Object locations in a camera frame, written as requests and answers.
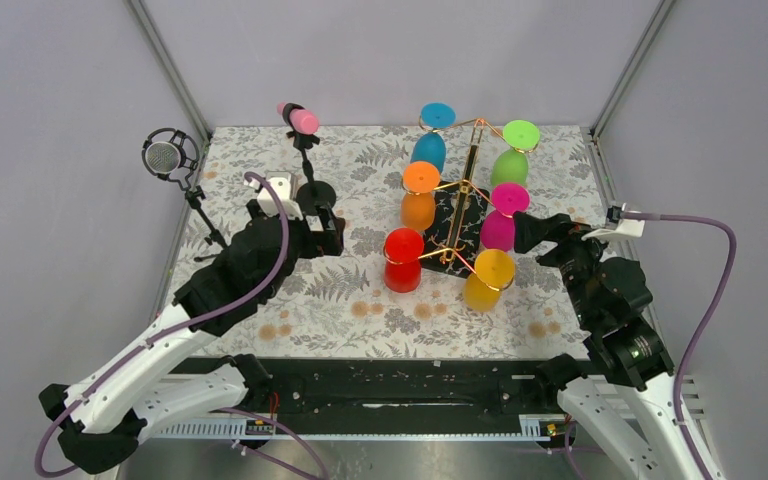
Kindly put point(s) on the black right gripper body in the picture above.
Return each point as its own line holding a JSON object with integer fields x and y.
{"x": 552, "y": 237}

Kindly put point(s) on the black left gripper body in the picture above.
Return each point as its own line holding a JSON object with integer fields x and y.
{"x": 304, "y": 242}

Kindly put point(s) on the magenta plastic wine glass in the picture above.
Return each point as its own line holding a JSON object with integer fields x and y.
{"x": 498, "y": 229}

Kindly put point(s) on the yellow plastic wine glass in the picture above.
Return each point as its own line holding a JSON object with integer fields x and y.
{"x": 493, "y": 271}

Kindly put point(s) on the green plastic wine glass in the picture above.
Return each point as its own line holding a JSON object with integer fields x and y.
{"x": 512, "y": 166}

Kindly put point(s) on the red plastic wine glass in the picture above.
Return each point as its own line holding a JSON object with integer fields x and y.
{"x": 402, "y": 249}

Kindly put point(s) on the orange plastic wine glass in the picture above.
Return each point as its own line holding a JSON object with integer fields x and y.
{"x": 418, "y": 205}

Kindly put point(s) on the blue plastic wine glass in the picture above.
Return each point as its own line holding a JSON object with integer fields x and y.
{"x": 430, "y": 147}

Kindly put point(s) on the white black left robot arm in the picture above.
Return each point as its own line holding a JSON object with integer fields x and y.
{"x": 101, "y": 421}

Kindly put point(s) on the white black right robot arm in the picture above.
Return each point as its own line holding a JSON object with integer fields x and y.
{"x": 608, "y": 297}

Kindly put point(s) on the floral patterned table cloth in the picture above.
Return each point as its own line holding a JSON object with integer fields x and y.
{"x": 340, "y": 307}

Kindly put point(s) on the pink microphone on black stand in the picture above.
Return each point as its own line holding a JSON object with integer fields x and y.
{"x": 304, "y": 125}

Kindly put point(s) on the grey studio microphone on stand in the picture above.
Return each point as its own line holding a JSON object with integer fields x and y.
{"x": 173, "y": 156}

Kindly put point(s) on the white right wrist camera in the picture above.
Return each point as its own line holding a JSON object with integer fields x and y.
{"x": 617, "y": 227}

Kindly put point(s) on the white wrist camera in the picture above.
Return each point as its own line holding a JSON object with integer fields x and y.
{"x": 617, "y": 227}
{"x": 284, "y": 184}

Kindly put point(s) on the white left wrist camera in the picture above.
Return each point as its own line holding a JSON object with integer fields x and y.
{"x": 284, "y": 184}

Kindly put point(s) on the gold wire wine glass rack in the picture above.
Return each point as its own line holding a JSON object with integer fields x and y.
{"x": 452, "y": 242}

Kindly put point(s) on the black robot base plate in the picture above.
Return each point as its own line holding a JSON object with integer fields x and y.
{"x": 408, "y": 397}

